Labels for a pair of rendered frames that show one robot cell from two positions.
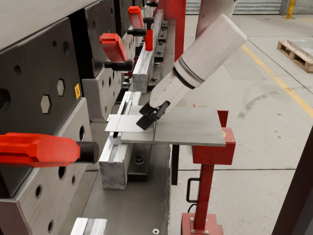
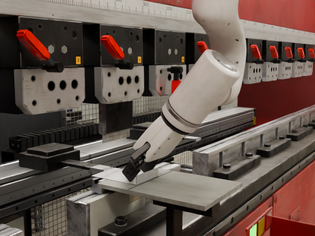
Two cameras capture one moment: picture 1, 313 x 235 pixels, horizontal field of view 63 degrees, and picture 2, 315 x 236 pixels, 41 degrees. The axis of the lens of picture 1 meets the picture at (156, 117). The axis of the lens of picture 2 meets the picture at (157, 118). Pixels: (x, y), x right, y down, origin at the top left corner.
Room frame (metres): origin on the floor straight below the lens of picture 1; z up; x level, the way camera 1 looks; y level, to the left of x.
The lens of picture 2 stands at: (-0.19, -0.46, 1.27)
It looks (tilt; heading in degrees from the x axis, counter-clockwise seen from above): 8 degrees down; 30
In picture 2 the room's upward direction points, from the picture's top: straight up
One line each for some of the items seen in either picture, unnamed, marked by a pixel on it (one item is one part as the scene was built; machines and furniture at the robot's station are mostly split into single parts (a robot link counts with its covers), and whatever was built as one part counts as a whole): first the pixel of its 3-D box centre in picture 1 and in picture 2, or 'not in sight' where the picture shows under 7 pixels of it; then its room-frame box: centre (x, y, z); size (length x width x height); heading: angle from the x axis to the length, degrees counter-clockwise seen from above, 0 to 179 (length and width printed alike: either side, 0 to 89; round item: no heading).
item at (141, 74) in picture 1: (153, 35); (280, 129); (1.88, 0.02, 0.92); 1.67 x 0.06 x 0.10; 176
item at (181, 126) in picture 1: (173, 123); (170, 185); (0.61, -0.05, 1.00); 0.26 x 0.18 x 0.01; 86
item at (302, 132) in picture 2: (162, 35); (300, 133); (2.01, -0.05, 0.89); 0.30 x 0.05 x 0.03; 176
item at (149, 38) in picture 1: (146, 34); (174, 85); (0.77, 0.03, 1.20); 0.04 x 0.02 x 0.10; 86
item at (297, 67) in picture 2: not in sight; (290, 60); (1.99, 0.01, 1.26); 0.15 x 0.09 x 0.17; 176
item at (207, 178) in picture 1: (203, 191); not in sight; (0.91, -0.24, 0.39); 0.05 x 0.05 x 0.54; 86
